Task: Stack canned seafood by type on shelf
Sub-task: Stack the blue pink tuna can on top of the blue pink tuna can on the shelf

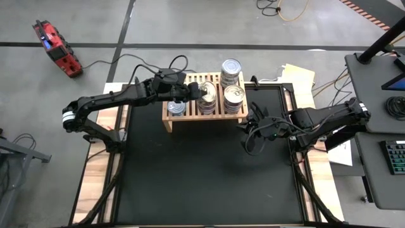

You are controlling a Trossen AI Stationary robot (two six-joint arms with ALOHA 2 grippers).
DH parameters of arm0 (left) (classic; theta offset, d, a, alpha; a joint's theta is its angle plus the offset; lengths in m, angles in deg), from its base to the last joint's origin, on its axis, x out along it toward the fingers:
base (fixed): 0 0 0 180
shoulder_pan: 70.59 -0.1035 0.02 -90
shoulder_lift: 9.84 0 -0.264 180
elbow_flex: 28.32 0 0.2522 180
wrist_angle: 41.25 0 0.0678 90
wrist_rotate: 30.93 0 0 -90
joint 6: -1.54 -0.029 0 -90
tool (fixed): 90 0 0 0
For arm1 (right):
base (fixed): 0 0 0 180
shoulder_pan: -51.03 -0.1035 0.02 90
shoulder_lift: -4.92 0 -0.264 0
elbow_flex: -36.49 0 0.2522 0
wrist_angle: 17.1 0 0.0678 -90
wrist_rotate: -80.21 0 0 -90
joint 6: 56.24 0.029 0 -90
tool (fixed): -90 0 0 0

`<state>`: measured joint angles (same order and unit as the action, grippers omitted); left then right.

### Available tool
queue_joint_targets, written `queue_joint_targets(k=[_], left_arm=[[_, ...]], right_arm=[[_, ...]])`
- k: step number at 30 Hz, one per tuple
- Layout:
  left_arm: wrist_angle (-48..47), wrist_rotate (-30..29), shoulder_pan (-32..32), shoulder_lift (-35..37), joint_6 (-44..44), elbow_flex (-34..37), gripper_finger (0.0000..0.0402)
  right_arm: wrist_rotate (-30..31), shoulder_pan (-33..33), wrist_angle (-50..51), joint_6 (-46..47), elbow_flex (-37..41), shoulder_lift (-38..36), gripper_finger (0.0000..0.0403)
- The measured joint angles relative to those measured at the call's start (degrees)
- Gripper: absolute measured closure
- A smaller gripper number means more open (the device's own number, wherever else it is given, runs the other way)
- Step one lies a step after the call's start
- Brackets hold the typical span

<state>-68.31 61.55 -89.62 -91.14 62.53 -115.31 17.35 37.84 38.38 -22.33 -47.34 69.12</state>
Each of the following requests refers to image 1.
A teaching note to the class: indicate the grey metal stand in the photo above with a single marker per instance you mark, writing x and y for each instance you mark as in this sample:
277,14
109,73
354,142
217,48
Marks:
25,152

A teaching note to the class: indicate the black metal beam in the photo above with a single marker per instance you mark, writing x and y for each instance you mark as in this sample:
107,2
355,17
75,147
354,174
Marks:
341,137

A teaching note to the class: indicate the black keyboard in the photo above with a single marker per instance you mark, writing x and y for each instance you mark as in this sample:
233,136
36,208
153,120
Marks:
395,158

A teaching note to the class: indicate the pale lid seafood can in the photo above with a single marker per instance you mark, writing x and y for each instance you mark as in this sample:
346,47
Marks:
211,92

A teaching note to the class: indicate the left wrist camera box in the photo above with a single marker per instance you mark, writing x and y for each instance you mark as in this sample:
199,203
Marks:
169,76

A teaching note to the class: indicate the white paper sheet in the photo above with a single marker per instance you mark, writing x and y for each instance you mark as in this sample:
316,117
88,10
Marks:
341,153

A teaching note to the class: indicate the red tool case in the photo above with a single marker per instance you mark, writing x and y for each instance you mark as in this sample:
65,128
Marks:
58,50

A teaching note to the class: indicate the black tablet screen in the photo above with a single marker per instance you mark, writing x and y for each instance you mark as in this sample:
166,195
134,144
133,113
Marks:
397,83

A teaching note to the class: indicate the grey side desk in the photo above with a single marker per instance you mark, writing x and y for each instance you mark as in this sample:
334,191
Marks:
370,82
373,177

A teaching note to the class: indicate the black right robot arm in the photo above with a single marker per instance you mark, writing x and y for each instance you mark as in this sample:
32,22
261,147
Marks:
329,117

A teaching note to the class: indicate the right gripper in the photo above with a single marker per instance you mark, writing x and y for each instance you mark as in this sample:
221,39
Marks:
272,128

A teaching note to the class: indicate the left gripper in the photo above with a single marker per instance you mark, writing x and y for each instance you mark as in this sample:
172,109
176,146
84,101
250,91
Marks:
174,92

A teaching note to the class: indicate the wooden slatted shelf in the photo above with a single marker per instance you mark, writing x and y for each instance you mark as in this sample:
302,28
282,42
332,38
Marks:
190,116

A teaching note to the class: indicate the black metal table frame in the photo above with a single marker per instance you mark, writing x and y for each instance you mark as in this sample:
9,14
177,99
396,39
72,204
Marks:
297,177

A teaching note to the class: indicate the black metal post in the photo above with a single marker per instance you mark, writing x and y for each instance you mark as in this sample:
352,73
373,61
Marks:
379,42

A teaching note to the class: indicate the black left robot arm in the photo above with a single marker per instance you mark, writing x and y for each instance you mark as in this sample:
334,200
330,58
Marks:
104,99

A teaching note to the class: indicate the teal label seafood can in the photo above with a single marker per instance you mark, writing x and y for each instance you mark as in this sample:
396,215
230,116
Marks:
176,108

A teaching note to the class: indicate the yellow paper sheet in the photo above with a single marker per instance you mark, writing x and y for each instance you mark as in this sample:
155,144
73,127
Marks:
299,76

